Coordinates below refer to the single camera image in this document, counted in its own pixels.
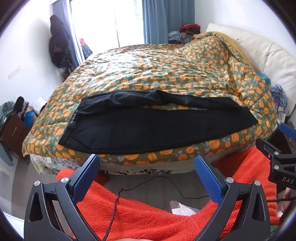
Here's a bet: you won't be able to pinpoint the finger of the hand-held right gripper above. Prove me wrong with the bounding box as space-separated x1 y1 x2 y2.
279 123 296 140
255 138 296 166

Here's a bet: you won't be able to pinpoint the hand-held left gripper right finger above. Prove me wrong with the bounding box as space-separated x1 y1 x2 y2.
194 154 271 241

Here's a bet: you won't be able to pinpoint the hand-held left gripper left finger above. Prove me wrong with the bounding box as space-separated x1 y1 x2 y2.
24 153 102 241

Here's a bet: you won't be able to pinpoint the black pants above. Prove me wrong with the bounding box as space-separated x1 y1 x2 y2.
58 90 259 155

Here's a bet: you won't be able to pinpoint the blue knitted cloth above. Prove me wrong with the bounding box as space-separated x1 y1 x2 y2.
270 84 289 117

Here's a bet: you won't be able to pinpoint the white dotted cloth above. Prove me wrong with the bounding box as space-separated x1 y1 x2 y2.
170 200 202 217

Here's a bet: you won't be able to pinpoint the patterned white bed sheet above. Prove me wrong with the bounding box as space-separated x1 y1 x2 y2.
30 153 185 176

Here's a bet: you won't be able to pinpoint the teal pillow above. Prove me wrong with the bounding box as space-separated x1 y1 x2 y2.
255 71 271 85

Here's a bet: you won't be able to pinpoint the orange fleece garment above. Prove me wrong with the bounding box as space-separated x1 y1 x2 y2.
57 145 296 241

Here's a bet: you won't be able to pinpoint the cream padded headboard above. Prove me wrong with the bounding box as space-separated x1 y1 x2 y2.
206 23 296 116

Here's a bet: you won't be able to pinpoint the brown wooden cabinet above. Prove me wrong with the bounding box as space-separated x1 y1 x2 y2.
0 111 30 158

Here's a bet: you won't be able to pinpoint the heap of clothes and bags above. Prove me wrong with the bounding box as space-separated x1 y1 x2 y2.
0 96 40 130

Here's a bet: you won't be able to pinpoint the green quilt with orange print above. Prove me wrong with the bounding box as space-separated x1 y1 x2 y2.
22 31 279 166

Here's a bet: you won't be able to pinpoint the patterned hanging garment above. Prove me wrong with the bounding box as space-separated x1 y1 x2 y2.
79 37 93 59

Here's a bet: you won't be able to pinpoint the hanging dark coats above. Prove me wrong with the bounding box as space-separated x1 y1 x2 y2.
48 14 77 70

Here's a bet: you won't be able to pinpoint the pile of colourful clothes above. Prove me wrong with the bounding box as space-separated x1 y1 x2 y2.
168 23 201 44

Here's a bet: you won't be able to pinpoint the bright window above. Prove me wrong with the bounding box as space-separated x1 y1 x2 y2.
69 0 145 56

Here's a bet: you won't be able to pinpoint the blue curtain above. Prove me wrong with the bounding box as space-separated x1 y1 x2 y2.
142 0 197 45
53 0 80 67

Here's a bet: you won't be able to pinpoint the black cable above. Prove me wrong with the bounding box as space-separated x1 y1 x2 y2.
268 197 296 203
107 176 210 241

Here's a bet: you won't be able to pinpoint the white wall switch plate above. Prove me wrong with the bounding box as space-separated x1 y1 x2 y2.
8 66 23 80

